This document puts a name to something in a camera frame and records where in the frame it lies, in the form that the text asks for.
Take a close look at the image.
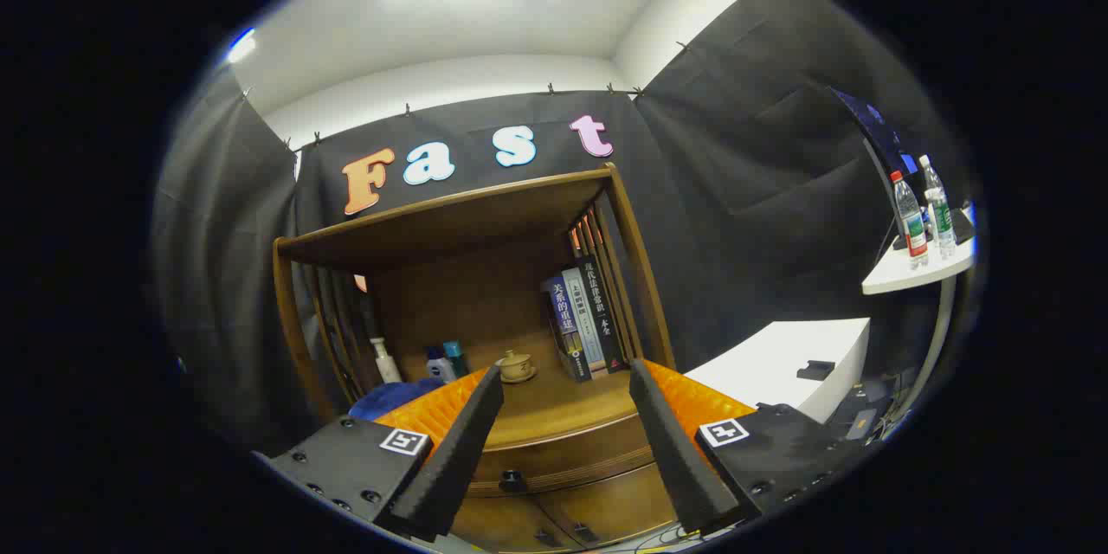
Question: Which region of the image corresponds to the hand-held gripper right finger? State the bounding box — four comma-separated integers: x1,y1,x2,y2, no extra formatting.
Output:
628,358,875,536

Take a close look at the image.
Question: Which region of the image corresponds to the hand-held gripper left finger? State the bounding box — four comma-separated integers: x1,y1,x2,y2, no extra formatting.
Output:
255,365,506,543

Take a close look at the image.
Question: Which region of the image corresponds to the wooden countertop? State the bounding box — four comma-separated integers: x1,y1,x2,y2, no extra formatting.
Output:
346,331,650,454

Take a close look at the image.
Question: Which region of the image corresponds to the white drawer cabinet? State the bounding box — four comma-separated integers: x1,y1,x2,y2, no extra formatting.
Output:
684,318,871,425

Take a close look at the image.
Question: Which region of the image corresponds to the wooden cabinet with slatted shelf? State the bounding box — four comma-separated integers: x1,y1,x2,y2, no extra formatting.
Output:
273,163,678,554

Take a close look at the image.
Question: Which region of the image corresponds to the blue towel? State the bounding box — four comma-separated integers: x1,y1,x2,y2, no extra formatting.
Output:
349,377,447,422

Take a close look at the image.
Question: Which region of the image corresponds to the beige lidded tea cup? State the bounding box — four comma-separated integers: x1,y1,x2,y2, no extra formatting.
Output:
495,350,538,383

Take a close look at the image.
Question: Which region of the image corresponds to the white pump bottle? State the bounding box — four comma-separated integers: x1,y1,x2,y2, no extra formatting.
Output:
370,338,403,384

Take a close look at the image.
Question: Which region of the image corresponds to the black spine book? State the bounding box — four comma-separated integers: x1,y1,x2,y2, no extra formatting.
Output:
578,255,626,373

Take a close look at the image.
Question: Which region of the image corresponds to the black computer case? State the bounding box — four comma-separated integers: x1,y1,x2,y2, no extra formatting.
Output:
835,379,901,444

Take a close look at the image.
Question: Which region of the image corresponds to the white round side table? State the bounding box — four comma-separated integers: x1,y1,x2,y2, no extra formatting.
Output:
861,206,979,429

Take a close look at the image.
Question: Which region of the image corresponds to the red label water bottle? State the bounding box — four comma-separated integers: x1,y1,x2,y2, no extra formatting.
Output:
890,171,929,270

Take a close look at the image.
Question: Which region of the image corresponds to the green label water bottle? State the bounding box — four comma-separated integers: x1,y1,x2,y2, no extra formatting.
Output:
923,188,957,261

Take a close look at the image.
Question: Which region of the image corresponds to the dark computer monitor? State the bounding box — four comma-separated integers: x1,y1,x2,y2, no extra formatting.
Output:
829,87,918,191

